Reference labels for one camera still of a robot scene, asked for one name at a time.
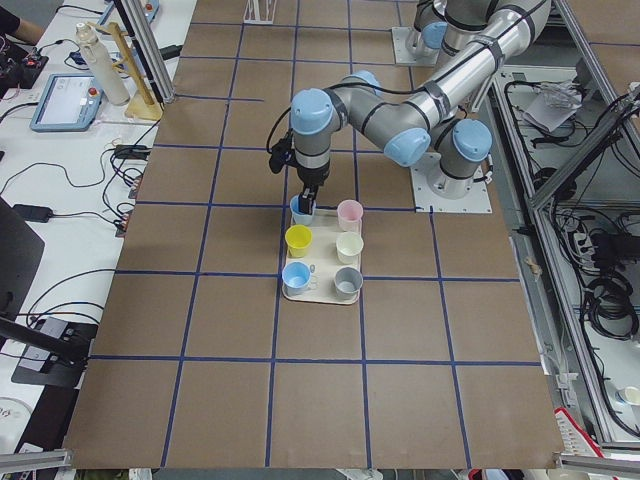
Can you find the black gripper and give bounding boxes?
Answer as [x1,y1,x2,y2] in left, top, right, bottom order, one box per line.
[297,164,330,215]

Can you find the cream white cup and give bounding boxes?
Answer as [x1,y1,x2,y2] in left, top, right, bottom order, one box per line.
[336,232,364,264]

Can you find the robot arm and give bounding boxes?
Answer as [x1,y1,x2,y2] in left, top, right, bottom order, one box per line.
[290,1,551,214]
[407,0,448,59]

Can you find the light blue cup far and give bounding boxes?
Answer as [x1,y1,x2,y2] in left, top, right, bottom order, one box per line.
[289,195,315,226]

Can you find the light blue cup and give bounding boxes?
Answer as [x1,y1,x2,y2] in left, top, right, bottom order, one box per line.
[282,261,311,296]
[289,195,315,226]

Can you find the yellow cup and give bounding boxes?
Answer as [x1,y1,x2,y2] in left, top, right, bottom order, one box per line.
[285,224,313,258]

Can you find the pink cup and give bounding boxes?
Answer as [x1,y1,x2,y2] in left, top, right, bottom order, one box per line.
[336,199,364,232]

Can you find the light blue cup near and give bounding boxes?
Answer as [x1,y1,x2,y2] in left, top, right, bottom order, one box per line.
[282,261,311,296]

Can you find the grey cup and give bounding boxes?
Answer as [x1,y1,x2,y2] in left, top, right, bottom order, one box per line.
[334,267,363,300]

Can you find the white cup rack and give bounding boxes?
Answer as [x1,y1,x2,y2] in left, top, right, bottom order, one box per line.
[243,0,278,25]

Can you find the cream plastic tray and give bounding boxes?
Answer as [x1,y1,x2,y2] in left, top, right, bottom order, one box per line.
[282,209,364,305]

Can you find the wooden mug tree stand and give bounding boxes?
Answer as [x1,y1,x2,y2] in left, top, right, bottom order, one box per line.
[94,22,162,121]

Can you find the beige water bottle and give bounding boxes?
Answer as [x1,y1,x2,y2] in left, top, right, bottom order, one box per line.
[75,23,130,106]

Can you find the blue teach pendant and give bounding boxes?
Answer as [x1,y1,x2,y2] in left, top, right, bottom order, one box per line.
[30,74,103,132]

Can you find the black power adapter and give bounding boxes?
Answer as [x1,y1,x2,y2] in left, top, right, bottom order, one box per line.
[12,204,54,223]

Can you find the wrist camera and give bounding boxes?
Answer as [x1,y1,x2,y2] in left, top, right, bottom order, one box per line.
[269,131,297,174]

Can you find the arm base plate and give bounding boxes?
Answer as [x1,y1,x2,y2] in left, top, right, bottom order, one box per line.
[391,21,458,67]
[410,152,492,214]

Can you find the aluminium frame post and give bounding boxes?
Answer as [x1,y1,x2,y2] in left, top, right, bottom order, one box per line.
[114,0,175,104]

